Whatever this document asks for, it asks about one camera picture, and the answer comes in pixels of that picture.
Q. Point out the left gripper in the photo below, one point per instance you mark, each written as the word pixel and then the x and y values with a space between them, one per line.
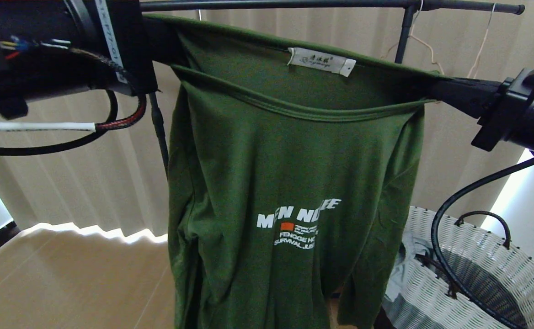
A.
pixel 43 18

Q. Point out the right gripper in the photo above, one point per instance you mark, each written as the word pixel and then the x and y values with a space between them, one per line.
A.
pixel 532 105

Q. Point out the green long-sleeved shirt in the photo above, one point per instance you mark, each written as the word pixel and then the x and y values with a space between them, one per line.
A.
pixel 271 160

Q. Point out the pink clothes hanger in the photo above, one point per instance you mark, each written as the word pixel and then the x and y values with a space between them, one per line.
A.
pixel 424 44
pixel 479 45

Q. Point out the white laundry basket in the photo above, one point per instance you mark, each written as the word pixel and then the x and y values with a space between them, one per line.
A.
pixel 486 246

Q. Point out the black clothes rack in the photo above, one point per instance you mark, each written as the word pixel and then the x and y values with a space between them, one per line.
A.
pixel 294 4

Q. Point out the beige curtain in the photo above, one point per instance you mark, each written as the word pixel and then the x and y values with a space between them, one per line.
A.
pixel 66 183

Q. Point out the pale blue garment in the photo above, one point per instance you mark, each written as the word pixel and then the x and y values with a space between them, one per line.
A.
pixel 406 265

